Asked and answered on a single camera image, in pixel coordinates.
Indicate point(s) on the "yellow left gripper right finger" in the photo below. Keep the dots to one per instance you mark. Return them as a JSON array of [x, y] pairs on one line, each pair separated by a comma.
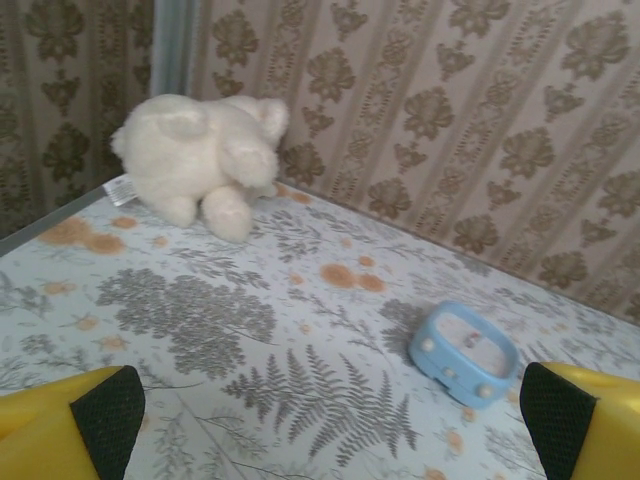
[[595, 425]]

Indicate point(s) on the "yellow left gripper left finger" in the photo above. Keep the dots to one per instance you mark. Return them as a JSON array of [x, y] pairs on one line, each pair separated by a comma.
[[40, 435]]

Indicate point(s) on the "light blue alarm clock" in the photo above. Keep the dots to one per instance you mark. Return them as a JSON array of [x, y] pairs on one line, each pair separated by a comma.
[[465, 355]]

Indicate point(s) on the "white plush toy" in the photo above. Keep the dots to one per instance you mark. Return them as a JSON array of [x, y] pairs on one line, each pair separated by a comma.
[[200, 160]]

